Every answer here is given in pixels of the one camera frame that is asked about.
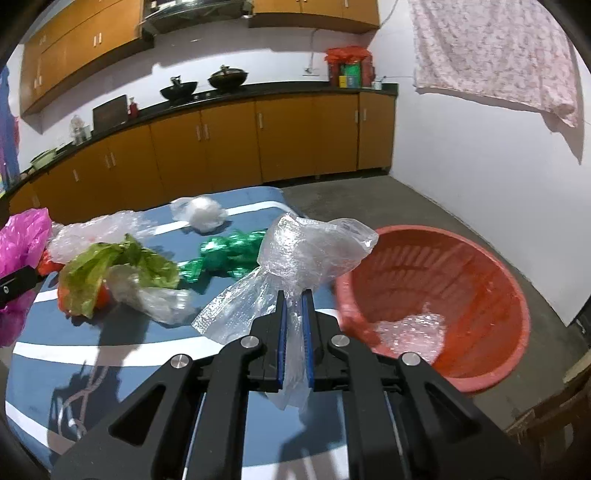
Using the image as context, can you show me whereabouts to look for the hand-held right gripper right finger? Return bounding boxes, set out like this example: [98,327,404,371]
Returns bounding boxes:
[302,291,541,480]

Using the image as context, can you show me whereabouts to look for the green plastic bag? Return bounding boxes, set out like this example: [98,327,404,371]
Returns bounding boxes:
[58,234,181,319]

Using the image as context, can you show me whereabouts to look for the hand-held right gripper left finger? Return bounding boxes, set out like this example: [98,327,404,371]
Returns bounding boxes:
[51,291,288,480]

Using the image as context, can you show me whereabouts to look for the white plastic bag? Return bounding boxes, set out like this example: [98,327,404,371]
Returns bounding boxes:
[170,196,230,232]

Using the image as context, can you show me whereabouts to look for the pink floral hanging cloth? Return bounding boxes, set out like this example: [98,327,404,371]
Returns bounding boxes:
[409,0,581,129]

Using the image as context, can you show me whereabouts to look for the wooden chair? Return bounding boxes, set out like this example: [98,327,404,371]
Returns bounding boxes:
[505,346,591,464]

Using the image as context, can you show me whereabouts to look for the black wok with lid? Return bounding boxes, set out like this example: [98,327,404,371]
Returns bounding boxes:
[208,65,250,91]

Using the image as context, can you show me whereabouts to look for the large clear plastic bag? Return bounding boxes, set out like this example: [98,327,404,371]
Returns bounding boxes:
[46,210,160,264]

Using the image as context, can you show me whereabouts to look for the short wooden wall cabinets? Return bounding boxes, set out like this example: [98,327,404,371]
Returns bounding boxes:
[252,0,380,34]

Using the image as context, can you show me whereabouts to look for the black wok with handle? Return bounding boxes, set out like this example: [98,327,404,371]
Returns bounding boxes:
[160,76,199,103]

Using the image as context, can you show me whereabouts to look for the green foil wrapper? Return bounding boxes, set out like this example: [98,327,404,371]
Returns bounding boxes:
[178,229,269,294]

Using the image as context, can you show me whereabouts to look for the magenta plastic bag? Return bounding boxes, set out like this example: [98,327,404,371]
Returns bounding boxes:
[0,208,52,349]

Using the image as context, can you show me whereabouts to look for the crumpled bubble wrap sheet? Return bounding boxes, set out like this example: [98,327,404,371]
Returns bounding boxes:
[374,313,447,363]

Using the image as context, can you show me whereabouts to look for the red plastic basin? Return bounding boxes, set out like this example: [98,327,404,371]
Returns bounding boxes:
[335,225,532,393]

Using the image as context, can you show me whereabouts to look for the pale green pot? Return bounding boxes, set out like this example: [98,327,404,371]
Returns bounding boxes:
[30,148,59,169]

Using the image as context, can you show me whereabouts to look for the range hood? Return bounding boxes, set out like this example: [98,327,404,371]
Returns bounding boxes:
[141,0,256,37]

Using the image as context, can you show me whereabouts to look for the wall socket with cable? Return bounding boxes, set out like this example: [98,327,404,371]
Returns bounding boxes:
[302,27,320,75]

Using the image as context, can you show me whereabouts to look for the clear glass jar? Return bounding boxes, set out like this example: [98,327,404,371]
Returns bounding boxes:
[70,115,91,145]

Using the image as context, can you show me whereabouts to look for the wooden base kitchen cabinets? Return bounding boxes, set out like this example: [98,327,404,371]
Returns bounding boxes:
[9,83,399,227]

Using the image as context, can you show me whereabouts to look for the long wooden wall cabinets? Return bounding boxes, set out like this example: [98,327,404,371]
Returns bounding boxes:
[21,0,155,117]

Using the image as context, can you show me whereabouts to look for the red bag on counter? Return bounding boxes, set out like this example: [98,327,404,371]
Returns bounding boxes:
[324,45,374,88]

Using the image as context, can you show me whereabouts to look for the colourful hanging cloth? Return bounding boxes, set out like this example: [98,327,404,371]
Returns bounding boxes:
[0,65,22,195]

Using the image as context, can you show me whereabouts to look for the blue white striped mat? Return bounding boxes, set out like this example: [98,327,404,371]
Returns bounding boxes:
[4,186,365,476]

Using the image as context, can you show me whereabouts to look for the dark cutting board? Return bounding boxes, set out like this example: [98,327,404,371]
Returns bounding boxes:
[92,95,129,136]

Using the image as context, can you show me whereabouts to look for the small crumpled clear bag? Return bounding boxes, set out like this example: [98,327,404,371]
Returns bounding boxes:
[107,264,197,326]

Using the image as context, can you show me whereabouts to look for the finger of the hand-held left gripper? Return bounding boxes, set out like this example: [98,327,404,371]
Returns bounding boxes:
[0,267,40,309]

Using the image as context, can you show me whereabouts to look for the clear bubble wrap bag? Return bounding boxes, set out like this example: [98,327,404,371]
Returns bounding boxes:
[191,212,379,411]

